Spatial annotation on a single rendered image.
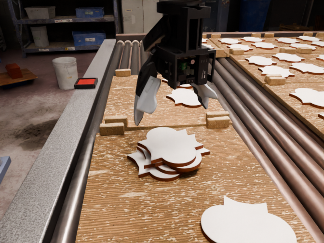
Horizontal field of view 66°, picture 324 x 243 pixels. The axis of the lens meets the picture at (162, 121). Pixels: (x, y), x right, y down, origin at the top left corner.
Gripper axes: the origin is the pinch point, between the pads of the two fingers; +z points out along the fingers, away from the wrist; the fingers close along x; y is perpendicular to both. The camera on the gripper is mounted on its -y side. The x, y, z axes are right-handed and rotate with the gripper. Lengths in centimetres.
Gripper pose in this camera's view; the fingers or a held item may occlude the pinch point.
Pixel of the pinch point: (171, 115)
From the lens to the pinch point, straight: 48.6
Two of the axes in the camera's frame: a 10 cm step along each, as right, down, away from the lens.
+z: 0.0, 8.7, 4.9
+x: 9.0, -2.2, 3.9
